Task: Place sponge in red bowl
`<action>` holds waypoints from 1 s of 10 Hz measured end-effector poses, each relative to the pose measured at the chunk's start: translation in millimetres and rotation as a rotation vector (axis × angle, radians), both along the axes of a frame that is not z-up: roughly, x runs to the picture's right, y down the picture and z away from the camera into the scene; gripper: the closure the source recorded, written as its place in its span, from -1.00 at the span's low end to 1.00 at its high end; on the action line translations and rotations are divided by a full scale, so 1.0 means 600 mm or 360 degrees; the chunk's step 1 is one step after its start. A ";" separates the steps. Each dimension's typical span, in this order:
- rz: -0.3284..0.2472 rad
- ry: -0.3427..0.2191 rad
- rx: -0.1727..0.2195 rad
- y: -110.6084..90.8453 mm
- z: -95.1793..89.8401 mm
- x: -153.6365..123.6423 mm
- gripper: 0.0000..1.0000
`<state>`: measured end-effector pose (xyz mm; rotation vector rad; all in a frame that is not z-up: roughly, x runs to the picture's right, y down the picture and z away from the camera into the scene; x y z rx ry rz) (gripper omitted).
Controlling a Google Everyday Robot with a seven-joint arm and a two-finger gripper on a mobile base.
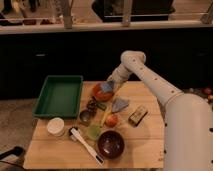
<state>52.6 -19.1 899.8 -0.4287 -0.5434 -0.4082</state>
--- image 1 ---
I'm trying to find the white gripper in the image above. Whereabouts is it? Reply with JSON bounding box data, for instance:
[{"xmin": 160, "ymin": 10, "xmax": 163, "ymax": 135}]
[{"xmin": 107, "ymin": 64, "xmax": 130, "ymax": 91}]

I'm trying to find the blue-grey sponge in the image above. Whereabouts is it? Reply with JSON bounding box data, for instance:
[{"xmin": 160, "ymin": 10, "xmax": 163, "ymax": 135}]
[{"xmin": 100, "ymin": 81, "xmax": 114, "ymax": 93}]

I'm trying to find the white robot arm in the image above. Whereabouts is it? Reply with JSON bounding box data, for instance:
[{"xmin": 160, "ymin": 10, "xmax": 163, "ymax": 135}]
[{"xmin": 108, "ymin": 50, "xmax": 213, "ymax": 171}]

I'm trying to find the red bowl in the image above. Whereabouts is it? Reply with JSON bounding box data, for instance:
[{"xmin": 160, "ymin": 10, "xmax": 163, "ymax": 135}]
[{"xmin": 92, "ymin": 84, "xmax": 114, "ymax": 102}]

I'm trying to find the dark purple bowl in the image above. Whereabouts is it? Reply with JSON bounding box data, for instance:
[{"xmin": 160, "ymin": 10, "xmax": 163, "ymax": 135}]
[{"xmin": 97, "ymin": 130, "xmax": 125, "ymax": 159}]

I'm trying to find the grey triangular cloth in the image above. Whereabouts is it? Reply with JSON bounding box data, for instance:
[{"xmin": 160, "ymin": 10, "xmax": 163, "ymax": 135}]
[{"xmin": 112, "ymin": 98, "xmax": 129, "ymax": 113}]

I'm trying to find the green pickle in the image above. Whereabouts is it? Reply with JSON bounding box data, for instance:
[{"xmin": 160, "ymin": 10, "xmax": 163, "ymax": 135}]
[{"xmin": 96, "ymin": 103, "xmax": 107, "ymax": 111}]

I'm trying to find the yellow banana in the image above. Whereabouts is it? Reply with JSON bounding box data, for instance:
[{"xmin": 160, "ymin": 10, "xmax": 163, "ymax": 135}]
[{"xmin": 100, "ymin": 107, "xmax": 111, "ymax": 127}]

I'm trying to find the dark grape bunch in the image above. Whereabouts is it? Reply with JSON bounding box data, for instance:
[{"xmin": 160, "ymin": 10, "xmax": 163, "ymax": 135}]
[{"xmin": 86, "ymin": 98, "xmax": 97, "ymax": 116}]

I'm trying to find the brown gold box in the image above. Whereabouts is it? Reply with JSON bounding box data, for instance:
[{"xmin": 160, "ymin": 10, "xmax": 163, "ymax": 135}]
[{"xmin": 128, "ymin": 106, "xmax": 148, "ymax": 127}]

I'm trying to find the red apple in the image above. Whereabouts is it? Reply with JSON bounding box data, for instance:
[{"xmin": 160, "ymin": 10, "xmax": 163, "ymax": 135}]
[{"xmin": 105, "ymin": 114, "xmax": 118, "ymax": 127}]

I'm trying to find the small metal cup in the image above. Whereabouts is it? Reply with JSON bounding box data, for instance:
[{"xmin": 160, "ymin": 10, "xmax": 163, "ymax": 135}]
[{"xmin": 79, "ymin": 110, "xmax": 91, "ymax": 126}]

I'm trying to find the green cup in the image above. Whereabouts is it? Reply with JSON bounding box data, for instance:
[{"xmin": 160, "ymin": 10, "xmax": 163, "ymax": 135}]
[{"xmin": 87, "ymin": 125, "xmax": 101, "ymax": 140}]

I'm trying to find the green plastic tray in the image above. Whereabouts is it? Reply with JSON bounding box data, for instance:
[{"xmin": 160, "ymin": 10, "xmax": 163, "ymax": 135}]
[{"xmin": 33, "ymin": 75, "xmax": 83, "ymax": 119}]

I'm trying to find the white round container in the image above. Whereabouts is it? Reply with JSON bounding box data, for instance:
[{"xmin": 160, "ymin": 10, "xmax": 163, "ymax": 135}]
[{"xmin": 47, "ymin": 117, "xmax": 65, "ymax": 136}]

